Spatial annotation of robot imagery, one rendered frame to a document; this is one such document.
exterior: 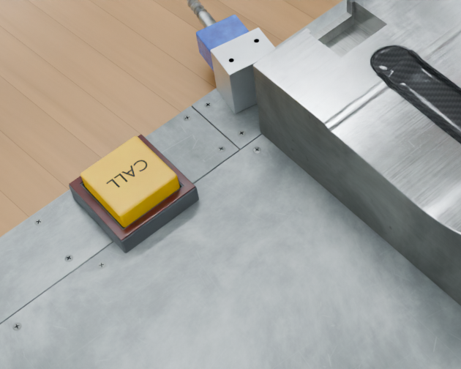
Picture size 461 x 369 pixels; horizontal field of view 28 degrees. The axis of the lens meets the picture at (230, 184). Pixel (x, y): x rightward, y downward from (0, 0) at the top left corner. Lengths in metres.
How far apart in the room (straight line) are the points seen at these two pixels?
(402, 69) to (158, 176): 0.22
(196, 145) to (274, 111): 0.09
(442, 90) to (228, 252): 0.22
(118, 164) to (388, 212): 0.23
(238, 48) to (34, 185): 0.22
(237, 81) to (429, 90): 0.17
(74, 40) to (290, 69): 0.27
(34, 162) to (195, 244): 0.18
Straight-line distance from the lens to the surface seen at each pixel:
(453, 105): 0.74
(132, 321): 0.74
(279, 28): 0.91
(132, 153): 0.78
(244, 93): 0.83
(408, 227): 0.71
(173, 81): 0.88
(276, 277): 0.74
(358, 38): 0.81
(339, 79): 0.74
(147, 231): 0.77
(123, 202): 0.75
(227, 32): 0.85
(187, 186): 0.77
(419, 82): 0.75
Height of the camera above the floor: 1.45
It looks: 54 degrees down
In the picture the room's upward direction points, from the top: 10 degrees counter-clockwise
